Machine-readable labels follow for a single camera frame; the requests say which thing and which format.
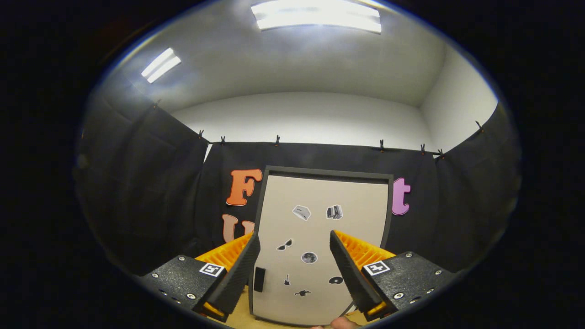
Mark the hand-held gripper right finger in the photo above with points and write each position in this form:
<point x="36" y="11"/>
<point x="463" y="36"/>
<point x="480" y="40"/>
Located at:
<point x="354" y="278"/>

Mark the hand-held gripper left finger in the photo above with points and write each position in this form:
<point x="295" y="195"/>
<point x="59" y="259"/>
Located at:
<point x="240" y="278"/>

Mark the beige shoe cabinet door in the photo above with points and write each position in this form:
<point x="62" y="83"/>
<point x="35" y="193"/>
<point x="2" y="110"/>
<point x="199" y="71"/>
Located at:
<point x="365" y="196"/>

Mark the dark grey shoe cabinet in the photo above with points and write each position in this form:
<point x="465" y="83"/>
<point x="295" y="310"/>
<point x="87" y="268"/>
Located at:
<point x="329" y="172"/>

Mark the black backdrop cloth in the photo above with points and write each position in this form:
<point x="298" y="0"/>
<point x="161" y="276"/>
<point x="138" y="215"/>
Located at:
<point x="137" y="183"/>

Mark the row of black cloth clips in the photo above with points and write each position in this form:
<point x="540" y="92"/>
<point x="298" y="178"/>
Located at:
<point x="277" y="140"/>

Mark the small ceiling light panel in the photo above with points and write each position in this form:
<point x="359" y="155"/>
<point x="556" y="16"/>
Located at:
<point x="160" y="66"/>

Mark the large ceiling light panel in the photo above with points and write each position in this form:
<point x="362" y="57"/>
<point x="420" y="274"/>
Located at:
<point x="315" y="13"/>

